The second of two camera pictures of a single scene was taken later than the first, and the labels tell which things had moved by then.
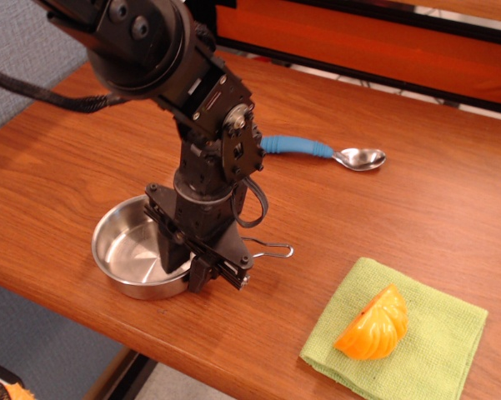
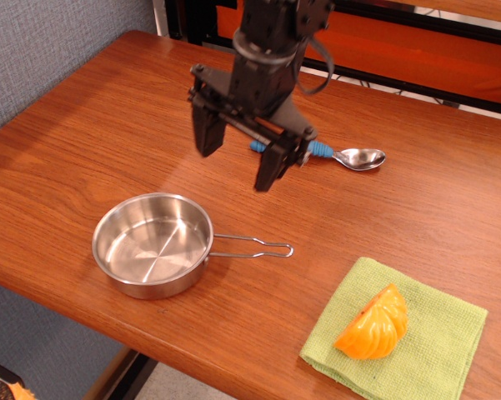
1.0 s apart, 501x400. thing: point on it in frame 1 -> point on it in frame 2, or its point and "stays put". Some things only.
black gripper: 207,229 -> 256,94
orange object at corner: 17,392 stays put
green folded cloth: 432,361 stays put
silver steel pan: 126,254 stays put
